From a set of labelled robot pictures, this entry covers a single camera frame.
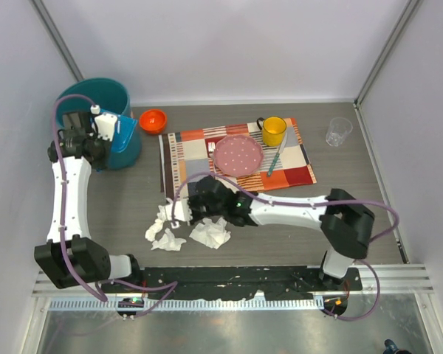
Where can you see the teal plastic trash bin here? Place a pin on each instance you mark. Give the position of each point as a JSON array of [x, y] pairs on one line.
[[109, 94]]

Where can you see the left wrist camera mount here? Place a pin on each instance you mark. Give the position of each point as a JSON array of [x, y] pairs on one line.
[[104, 123]]

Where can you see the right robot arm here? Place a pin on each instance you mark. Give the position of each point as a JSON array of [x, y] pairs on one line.
[[346, 224]]

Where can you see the knife with teal handle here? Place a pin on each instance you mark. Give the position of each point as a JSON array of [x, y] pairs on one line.
[[277, 156]]

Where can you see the crumpled paper front left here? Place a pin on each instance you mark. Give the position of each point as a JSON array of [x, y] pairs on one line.
[[168, 242]]

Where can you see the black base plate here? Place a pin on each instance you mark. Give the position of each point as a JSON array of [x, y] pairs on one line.
[[238, 283]]

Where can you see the perforated cable duct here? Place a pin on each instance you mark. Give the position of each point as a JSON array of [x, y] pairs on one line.
[[256, 303]]

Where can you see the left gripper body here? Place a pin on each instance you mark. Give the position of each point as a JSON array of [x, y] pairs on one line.
[[102, 148]]

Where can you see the silver fork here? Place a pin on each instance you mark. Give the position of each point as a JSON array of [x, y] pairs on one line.
[[211, 151]]

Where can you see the blue dustpan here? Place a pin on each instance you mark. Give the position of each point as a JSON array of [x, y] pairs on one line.
[[126, 145]]

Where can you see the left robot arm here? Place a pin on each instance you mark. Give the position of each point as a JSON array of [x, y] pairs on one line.
[[70, 256]]

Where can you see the clear plastic cup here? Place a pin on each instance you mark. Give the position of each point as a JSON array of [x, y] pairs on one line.
[[339, 129]]

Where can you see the orange bowl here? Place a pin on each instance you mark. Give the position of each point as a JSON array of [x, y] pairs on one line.
[[153, 121]]

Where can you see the yellow enamel mug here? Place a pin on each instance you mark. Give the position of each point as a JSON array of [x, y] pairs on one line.
[[272, 130]]

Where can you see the pink dotted plate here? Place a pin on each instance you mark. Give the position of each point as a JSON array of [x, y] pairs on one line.
[[238, 155]]

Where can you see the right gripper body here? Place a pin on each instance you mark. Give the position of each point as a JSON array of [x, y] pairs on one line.
[[200, 210]]

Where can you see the crumpled paper far left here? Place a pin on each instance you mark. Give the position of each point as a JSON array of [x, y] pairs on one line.
[[153, 230]]

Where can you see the crumpled paper far right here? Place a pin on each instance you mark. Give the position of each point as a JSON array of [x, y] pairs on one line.
[[212, 234]]

